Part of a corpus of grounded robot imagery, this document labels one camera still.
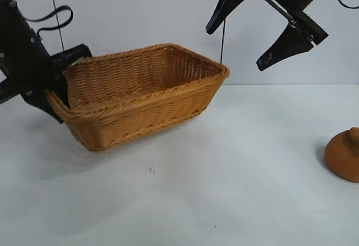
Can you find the tan woven wicker basket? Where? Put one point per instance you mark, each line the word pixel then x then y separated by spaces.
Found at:
pixel 140 111

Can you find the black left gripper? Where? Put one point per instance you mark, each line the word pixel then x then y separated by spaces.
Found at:
pixel 28 55

